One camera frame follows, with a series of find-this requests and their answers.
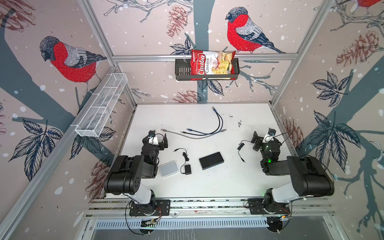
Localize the black network switch box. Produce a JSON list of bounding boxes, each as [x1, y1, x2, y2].
[[199, 152, 224, 170]]

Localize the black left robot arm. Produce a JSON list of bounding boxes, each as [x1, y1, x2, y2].
[[104, 130, 168, 215]]

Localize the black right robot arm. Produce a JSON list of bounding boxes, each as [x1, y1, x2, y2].
[[250, 128, 335, 214]]

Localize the red cassava chips bag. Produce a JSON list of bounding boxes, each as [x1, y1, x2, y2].
[[191, 50, 236, 76]]

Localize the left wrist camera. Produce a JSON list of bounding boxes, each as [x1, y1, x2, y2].
[[148, 130, 159, 145]]

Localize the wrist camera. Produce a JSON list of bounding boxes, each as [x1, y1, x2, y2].
[[263, 128, 276, 143], [148, 130, 159, 145]]

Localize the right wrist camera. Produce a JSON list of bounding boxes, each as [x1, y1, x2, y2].
[[263, 128, 276, 143]]

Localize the white small switch box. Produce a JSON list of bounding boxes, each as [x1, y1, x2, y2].
[[159, 161, 180, 178]]

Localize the black power adapter with cord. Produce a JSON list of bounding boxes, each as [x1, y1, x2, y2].
[[174, 148, 192, 175]]

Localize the black ethernet cable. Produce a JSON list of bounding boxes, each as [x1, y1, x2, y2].
[[179, 106, 222, 136]]

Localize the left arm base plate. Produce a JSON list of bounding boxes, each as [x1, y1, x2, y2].
[[129, 199, 171, 217]]

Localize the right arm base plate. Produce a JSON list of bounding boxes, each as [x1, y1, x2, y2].
[[245, 199, 291, 215]]

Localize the white wire mesh shelf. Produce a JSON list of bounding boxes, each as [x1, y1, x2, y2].
[[75, 73, 128, 138]]

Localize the black wall basket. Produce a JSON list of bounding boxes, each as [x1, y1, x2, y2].
[[175, 58, 240, 81]]

